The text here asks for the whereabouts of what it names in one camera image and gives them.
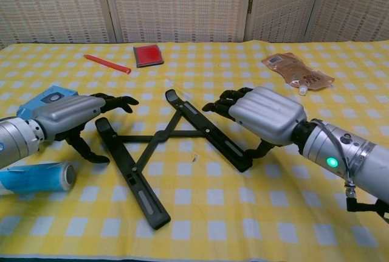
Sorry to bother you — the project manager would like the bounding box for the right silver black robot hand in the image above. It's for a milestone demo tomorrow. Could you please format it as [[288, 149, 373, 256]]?
[[202, 86, 308, 160]]

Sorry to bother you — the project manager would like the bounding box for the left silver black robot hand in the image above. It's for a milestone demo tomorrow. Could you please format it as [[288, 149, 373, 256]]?
[[29, 92, 140, 164]]

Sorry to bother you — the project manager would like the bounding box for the black folding laptop stand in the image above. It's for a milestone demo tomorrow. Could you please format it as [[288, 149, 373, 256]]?
[[94, 89, 253, 230]]

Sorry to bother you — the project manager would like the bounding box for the blue cardboard box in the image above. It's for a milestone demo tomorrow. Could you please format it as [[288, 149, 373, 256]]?
[[16, 84, 78, 120]]

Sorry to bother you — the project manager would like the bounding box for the brown spout pouch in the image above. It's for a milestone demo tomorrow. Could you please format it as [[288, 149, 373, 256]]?
[[261, 52, 336, 97]]

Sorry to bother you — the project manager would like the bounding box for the red pen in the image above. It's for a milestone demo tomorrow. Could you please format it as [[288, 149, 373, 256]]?
[[83, 54, 132, 75]]

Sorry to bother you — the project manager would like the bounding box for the blue wrapped roll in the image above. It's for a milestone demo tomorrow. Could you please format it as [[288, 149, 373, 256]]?
[[0, 161, 77, 196]]

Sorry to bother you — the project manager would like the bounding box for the yellow white checked tablecloth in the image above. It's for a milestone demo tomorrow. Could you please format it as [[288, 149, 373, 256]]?
[[0, 40, 389, 261]]

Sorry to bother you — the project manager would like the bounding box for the red card wallet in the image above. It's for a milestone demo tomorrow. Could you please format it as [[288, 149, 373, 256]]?
[[133, 44, 165, 69]]

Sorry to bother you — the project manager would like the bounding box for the woven folding screen panel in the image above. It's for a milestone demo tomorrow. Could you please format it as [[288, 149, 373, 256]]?
[[0, 0, 118, 50], [244, 0, 326, 43], [305, 0, 389, 43], [100, 0, 253, 44]]

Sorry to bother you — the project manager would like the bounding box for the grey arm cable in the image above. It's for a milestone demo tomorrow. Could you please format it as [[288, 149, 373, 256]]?
[[315, 119, 389, 223]]

